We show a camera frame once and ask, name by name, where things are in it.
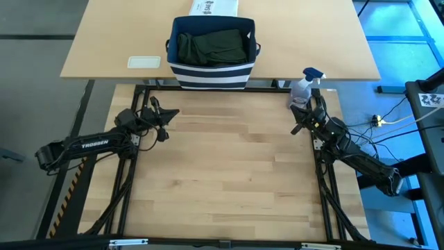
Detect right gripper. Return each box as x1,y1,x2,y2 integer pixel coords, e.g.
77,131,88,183
289,103,330,136

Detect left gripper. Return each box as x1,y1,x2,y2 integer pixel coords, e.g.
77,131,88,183
138,96,180,142

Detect navy white striped fabric bin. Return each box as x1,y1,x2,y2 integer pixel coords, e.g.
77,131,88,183
164,15,262,90

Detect dark green shirt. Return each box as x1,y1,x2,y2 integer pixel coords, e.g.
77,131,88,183
176,28,248,67

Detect Dawn spray bottle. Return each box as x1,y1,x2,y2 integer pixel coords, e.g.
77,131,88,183
286,67,327,110

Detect white rectangular label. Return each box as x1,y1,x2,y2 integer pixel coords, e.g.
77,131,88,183
126,56,162,69

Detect light wooden table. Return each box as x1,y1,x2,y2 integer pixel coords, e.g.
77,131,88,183
60,0,382,82

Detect hazard striped black base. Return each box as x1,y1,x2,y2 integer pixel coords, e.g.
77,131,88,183
36,156,93,240

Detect white printed cardboard box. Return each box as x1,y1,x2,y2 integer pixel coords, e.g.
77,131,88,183
189,0,240,17

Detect black equipment cart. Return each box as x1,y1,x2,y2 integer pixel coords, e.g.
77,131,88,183
404,67,444,250

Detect white paper with black marks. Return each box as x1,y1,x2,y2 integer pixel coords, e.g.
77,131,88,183
418,92,444,108

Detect grey chair leg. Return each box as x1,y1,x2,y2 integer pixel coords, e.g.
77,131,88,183
0,147,27,163

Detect black front crossbar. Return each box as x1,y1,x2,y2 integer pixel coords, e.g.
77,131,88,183
0,235,444,250

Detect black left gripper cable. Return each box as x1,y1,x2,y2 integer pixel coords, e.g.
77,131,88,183
137,126,164,153

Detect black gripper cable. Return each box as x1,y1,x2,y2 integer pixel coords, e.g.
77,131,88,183
137,126,164,153
317,94,329,114

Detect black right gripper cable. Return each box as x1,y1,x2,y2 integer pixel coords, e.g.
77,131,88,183
317,94,329,114

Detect black metal table frame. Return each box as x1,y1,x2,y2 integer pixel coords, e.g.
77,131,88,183
81,83,370,244

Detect black floor cables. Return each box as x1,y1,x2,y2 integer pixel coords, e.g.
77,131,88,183
345,95,444,172

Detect white cable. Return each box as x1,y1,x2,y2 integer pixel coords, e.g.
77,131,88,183
381,105,444,126

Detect silver metal bracket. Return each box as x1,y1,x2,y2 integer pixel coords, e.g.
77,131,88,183
108,238,149,248
300,242,342,250

